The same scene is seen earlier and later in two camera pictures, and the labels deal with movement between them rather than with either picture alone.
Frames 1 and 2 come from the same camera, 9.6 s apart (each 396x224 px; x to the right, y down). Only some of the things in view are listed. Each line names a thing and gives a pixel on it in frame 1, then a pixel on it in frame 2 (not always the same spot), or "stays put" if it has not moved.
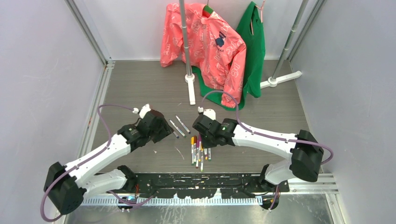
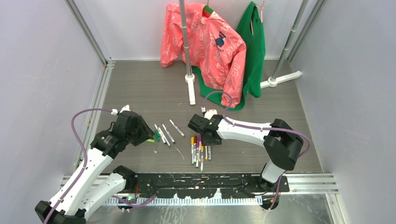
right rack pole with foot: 273,81 stays put
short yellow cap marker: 201,159 stays put
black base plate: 202,185 stays put
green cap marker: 186,129 → 164,136
